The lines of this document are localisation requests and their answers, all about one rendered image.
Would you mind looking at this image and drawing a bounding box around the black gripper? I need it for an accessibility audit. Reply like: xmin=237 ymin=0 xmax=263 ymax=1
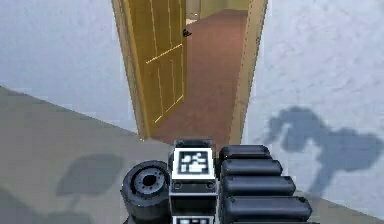
xmin=120 ymin=160 xmax=172 ymax=224

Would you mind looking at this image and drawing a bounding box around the yellow wooden room door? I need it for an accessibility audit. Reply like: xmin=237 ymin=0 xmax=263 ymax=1
xmin=123 ymin=0 xmax=188 ymax=129

